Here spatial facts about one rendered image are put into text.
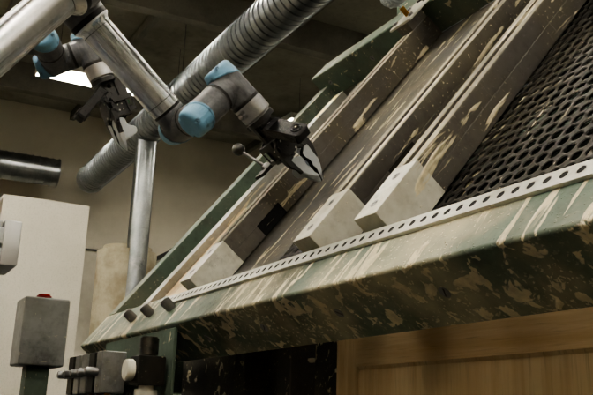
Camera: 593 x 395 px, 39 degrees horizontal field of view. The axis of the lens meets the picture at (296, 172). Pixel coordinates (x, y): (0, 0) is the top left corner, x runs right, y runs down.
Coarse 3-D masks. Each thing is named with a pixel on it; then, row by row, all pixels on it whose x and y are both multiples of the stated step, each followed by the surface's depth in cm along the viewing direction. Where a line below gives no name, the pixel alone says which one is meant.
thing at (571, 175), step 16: (592, 160) 90; (544, 176) 96; (560, 176) 93; (576, 176) 90; (592, 176) 88; (496, 192) 103; (512, 192) 99; (528, 192) 96; (448, 208) 110; (464, 208) 106; (480, 208) 103; (400, 224) 120; (416, 224) 115; (432, 224) 111; (352, 240) 130; (368, 240) 124; (384, 240) 121; (304, 256) 142; (320, 256) 136; (256, 272) 157; (272, 272) 150; (208, 288) 176
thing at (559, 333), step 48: (384, 336) 153; (432, 336) 140; (480, 336) 130; (528, 336) 121; (576, 336) 113; (336, 384) 164; (384, 384) 151; (432, 384) 139; (480, 384) 129; (528, 384) 120; (576, 384) 112
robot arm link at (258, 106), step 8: (256, 96) 197; (248, 104) 196; (256, 104) 196; (264, 104) 197; (240, 112) 197; (248, 112) 196; (256, 112) 196; (264, 112) 197; (248, 120) 197; (256, 120) 197
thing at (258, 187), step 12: (324, 108) 268; (336, 108) 267; (312, 120) 266; (324, 120) 264; (312, 132) 261; (276, 168) 251; (264, 180) 248; (252, 192) 246; (240, 204) 243; (228, 216) 240; (216, 228) 237; (204, 240) 237; (192, 252) 234; (204, 252) 234; (180, 264) 234; (192, 264) 232; (180, 276) 229; (168, 288) 226; (156, 300) 224
